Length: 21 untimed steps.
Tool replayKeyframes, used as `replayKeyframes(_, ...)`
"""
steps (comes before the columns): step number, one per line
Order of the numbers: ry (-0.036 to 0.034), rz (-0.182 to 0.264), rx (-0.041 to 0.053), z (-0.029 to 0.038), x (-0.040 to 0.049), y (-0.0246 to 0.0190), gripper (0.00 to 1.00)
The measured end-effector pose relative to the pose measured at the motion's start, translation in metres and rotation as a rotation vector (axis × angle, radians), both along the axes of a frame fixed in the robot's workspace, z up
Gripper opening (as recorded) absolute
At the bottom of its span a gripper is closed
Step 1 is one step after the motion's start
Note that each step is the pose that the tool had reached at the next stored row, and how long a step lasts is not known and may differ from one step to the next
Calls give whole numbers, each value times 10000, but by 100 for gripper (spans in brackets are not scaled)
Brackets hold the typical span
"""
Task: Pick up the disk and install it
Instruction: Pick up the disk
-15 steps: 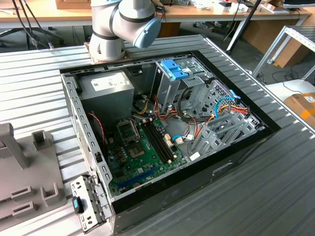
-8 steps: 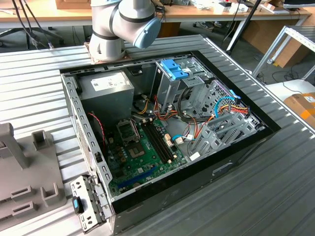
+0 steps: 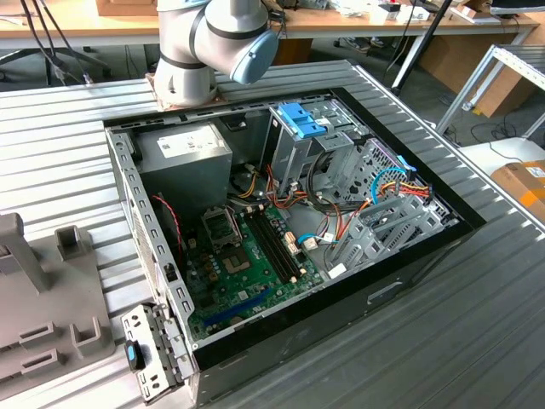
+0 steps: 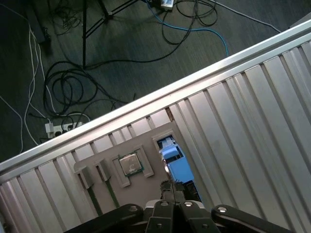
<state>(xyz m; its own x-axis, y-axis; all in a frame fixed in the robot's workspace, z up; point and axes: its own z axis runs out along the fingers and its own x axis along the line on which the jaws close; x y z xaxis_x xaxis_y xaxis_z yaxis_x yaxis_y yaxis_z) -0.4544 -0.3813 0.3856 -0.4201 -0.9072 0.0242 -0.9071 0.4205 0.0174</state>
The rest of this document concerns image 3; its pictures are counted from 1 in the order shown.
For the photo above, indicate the blue plastic drive latch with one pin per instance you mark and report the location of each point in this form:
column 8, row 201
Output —
column 298, row 121

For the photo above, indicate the black RAM slot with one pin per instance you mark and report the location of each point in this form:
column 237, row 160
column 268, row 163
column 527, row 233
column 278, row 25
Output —
column 269, row 247
column 274, row 244
column 279, row 242
column 284, row 239

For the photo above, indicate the green motherboard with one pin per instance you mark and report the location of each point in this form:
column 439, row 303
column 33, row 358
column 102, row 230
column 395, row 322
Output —
column 255, row 281

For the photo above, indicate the small blue bay tab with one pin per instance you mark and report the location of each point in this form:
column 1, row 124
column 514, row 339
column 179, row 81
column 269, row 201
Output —
column 403, row 162

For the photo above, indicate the white paper pile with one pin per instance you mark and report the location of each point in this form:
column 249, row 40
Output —
column 353, row 8

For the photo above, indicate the small brown cardboard box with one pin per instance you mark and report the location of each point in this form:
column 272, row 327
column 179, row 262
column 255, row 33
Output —
column 123, row 6

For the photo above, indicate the CPU socket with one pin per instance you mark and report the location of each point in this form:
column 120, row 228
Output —
column 236, row 260

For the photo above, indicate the perforated metal drive cage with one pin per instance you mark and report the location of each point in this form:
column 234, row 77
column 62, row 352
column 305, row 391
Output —
column 362, row 170

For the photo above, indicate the grey parts rack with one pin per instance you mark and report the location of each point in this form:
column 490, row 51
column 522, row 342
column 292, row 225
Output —
column 51, row 307

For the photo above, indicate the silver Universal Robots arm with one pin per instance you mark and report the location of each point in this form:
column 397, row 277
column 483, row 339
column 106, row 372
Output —
column 183, row 42

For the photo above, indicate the blue expansion slot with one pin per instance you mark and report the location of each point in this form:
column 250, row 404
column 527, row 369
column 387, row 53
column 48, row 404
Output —
column 238, row 308

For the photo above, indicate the long wooden desk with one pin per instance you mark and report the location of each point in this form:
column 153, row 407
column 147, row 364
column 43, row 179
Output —
column 119, row 25

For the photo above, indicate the aluminium profile frame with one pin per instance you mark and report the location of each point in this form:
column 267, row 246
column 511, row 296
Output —
column 465, row 93

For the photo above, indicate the white table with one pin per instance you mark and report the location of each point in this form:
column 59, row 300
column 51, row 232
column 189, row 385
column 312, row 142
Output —
column 481, row 157

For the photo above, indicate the white label tag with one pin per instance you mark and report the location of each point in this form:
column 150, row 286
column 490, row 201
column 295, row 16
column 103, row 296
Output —
column 337, row 271

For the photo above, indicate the silver slot bracket cover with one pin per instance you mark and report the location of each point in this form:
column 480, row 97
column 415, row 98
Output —
column 138, row 324

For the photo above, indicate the grey metal drive cage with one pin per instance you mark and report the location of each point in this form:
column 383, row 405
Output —
column 294, row 157

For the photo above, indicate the black stand pole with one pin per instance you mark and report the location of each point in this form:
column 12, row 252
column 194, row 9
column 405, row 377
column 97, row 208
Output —
column 436, row 21

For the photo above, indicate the grey metal disk bay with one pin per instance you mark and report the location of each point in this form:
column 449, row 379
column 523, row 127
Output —
column 370, row 245

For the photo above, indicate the thin metal locking lever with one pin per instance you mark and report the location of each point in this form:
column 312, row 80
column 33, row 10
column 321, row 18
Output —
column 234, row 226

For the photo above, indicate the square brown base plate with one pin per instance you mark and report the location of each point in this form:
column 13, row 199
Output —
column 218, row 100

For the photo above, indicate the grey power supply box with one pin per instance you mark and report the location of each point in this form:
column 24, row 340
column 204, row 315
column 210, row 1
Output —
column 183, row 170

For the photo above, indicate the blue black bracket latch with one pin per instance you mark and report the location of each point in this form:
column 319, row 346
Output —
column 133, row 354

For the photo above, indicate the labelled cardboard box orange stripe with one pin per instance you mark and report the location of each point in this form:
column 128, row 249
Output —
column 519, row 183

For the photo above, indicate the white box red top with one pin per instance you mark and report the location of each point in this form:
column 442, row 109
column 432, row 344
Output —
column 389, row 15

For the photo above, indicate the open black PC case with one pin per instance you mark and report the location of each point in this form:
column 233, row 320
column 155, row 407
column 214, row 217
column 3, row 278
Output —
column 340, row 307

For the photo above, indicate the black monitor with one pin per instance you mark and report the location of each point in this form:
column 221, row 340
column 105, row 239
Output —
column 508, row 6

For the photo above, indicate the black office chair base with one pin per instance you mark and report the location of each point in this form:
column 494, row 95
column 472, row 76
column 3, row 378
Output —
column 49, row 64

